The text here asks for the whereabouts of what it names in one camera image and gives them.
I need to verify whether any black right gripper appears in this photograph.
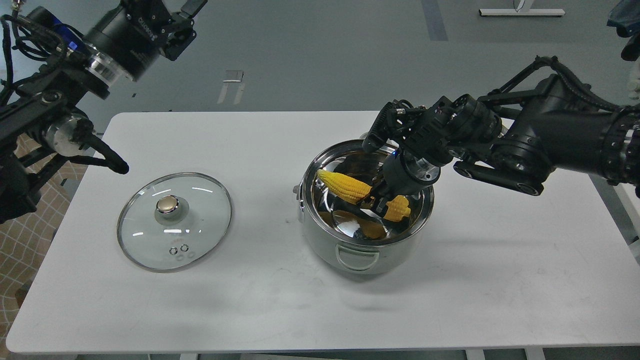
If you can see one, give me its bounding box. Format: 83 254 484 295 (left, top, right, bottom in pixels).
332 153 441 225

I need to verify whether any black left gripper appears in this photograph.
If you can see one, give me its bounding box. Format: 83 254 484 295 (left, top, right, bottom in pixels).
83 0 208 84

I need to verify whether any yellow corn cob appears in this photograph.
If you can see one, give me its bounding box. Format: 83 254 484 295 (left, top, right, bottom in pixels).
317 169 412 224

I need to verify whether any glass pot lid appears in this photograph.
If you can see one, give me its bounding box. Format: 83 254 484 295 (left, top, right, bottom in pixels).
116 172 233 272

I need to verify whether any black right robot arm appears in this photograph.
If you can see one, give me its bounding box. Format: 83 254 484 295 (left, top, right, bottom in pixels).
319 56 640 222

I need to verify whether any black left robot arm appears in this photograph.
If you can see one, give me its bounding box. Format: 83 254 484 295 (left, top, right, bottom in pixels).
0 0 206 223

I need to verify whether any stainless steel pot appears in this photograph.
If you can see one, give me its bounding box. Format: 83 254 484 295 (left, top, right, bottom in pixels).
294 139 434 275

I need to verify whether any white stand base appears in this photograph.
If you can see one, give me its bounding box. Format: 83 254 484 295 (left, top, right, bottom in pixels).
478 0 566 18

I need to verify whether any beige checkered cloth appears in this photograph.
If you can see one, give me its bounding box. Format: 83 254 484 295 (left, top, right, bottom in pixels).
0 162 87 359

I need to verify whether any dark object at right edge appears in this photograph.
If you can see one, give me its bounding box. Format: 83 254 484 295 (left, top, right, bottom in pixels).
606 0 640 62

